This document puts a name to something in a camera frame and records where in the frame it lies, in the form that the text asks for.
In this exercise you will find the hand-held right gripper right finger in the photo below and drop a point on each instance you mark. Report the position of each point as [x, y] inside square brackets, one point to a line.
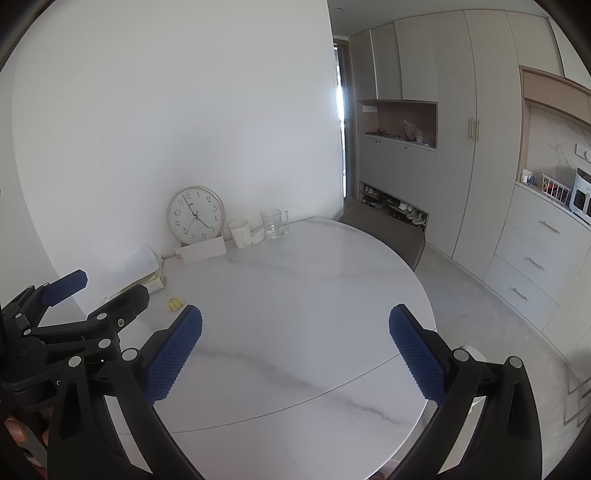
[415, 355]

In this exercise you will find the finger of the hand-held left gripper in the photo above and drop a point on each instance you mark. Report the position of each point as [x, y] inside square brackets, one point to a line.
[124, 307]
[64, 286]

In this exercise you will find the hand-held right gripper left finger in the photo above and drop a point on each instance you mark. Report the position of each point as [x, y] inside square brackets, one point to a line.
[175, 355]

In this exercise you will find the person's left hand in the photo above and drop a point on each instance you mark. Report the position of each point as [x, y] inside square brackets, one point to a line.
[16, 429]

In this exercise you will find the white paper sheet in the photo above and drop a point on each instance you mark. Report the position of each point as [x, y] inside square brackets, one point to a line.
[138, 263]

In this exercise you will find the yellow binder clip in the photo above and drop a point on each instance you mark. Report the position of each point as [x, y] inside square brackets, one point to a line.
[175, 303]

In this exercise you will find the white card box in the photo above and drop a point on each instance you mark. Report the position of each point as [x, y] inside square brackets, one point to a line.
[203, 250]

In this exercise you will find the grey upholstered chair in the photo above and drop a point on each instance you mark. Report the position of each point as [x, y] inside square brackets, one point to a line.
[388, 235]

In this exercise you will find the white mug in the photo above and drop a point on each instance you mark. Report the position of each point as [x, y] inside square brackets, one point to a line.
[240, 234]

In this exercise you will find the row of shoes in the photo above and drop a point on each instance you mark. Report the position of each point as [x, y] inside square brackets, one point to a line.
[392, 203]

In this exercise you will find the grey drawer cabinet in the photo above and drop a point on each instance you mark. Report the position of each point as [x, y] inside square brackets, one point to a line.
[535, 258]

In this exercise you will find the clear glass mug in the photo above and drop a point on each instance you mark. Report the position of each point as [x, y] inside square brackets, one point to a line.
[272, 224]

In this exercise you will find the grey cabinet with niche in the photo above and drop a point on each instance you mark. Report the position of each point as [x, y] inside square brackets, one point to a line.
[397, 161]

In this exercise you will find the white dish rack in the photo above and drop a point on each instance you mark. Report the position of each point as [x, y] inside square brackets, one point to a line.
[556, 189]

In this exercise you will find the clutter in cabinet niche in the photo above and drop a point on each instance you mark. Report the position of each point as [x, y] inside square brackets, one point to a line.
[406, 134]

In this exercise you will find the tall grey cabinet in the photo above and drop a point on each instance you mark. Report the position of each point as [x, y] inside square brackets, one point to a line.
[480, 138]

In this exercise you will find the white countertop oven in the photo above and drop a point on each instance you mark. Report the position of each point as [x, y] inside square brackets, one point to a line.
[581, 196]

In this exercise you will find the round white wall clock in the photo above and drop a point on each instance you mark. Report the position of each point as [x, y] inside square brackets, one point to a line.
[196, 214]

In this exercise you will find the white wall socket strip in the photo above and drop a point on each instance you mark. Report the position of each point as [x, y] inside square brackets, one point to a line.
[582, 152]

